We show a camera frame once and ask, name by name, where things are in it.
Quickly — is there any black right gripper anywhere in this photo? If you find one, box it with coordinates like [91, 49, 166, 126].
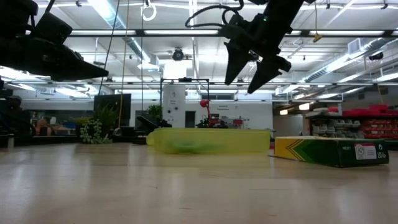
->
[220, 9, 301, 95]

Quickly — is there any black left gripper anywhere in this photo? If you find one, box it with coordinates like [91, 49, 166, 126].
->
[0, 36, 110, 82]

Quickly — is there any yellow translucent pencil pouch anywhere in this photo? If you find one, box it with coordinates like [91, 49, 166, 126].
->
[146, 128, 272, 155]

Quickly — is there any green yellow crayon box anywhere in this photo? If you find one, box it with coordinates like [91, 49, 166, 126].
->
[274, 135, 391, 169]

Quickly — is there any black monitor screen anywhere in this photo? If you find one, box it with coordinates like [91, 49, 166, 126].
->
[93, 93, 132, 127]

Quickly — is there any red robot figure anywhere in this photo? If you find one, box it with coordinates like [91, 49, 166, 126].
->
[198, 99, 245, 129]

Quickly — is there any small artificial green plant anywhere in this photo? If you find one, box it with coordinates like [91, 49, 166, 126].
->
[78, 104, 121, 145]

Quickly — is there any person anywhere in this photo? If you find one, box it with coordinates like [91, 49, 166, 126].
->
[34, 117, 54, 137]

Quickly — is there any white cabinet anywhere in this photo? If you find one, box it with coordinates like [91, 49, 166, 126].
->
[162, 83, 187, 129]

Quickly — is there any leafy green potted plant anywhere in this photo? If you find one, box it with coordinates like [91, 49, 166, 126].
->
[146, 104, 164, 123]

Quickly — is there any shelf with red bins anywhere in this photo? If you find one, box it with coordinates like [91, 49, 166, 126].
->
[305, 103, 398, 140]

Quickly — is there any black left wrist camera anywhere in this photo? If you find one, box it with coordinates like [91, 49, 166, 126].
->
[30, 12, 73, 45]

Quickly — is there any black aluminium table frame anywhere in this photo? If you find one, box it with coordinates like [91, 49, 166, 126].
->
[0, 134, 147, 147]

